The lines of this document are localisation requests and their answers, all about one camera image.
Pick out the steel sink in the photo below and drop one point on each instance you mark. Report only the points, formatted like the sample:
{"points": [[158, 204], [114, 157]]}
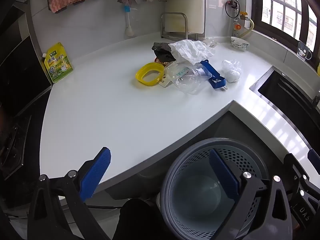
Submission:
{"points": [[282, 90]]}

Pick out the dark-framed window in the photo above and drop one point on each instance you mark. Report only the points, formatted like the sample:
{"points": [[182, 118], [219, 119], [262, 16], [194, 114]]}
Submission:
{"points": [[277, 10]]}

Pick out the black plastic bag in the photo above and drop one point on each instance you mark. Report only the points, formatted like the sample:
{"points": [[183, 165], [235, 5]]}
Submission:
{"points": [[162, 51]]}

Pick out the orange printed snack wrapper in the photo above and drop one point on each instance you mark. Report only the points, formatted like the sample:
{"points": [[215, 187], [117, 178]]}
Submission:
{"points": [[158, 60]]}

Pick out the white crumpled tissue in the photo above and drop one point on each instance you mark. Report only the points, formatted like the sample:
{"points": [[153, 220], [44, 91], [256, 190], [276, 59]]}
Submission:
{"points": [[190, 50]]}

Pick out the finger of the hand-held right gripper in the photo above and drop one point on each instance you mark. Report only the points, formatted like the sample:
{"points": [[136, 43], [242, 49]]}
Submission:
{"points": [[314, 156], [291, 161]]}

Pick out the yellow green refill pouch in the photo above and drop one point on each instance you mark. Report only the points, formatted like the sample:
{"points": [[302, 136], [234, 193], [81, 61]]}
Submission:
{"points": [[58, 65]]}

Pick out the black integrated stove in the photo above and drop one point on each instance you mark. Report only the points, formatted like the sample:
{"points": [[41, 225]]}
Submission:
{"points": [[20, 75]]}

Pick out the white orange-capped fitting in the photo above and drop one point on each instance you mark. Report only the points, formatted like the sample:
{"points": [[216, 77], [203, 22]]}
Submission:
{"points": [[237, 26]]}

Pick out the steel dish rack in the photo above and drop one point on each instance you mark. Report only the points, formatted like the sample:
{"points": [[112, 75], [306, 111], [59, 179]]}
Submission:
{"points": [[186, 22]]}

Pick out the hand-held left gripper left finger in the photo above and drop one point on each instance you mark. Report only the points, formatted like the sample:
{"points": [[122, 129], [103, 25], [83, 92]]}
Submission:
{"points": [[96, 170]]}

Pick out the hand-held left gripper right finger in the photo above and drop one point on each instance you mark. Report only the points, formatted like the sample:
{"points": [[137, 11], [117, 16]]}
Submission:
{"points": [[225, 172]]}

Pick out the person's black pants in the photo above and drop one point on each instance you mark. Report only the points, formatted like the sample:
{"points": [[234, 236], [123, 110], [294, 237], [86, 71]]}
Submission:
{"points": [[140, 220]]}

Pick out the grey perforated trash bin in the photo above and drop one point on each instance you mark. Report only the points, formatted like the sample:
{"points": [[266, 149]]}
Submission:
{"points": [[175, 170]]}

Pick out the glass mug with cartoon print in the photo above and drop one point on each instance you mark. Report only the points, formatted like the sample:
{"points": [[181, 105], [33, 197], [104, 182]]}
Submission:
{"points": [[303, 51]]}

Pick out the white patterned bowl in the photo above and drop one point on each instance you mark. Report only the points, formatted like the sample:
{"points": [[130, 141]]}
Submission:
{"points": [[238, 45]]}

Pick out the white cutting board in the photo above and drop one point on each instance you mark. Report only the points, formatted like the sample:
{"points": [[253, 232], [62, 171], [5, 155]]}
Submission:
{"points": [[185, 0]]}

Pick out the white plastic wrap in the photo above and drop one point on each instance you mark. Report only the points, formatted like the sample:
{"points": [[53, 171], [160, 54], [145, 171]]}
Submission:
{"points": [[231, 72]]}

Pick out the clear plastic cup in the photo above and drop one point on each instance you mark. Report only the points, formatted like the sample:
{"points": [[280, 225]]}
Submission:
{"points": [[193, 83]]}

